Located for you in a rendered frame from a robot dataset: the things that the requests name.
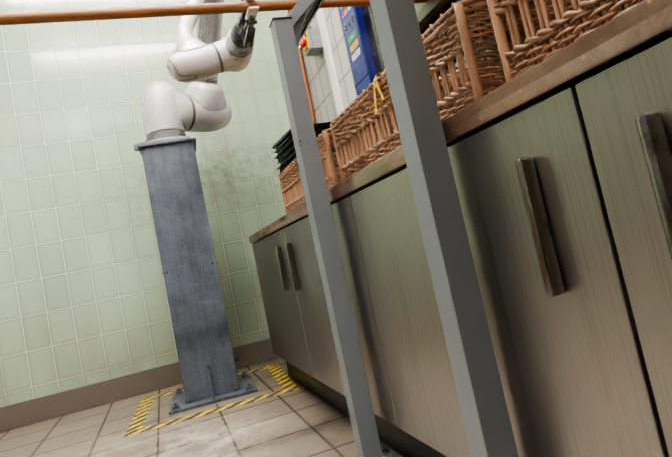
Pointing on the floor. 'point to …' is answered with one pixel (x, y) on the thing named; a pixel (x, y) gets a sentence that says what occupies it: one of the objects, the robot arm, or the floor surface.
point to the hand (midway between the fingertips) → (250, 7)
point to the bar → (357, 390)
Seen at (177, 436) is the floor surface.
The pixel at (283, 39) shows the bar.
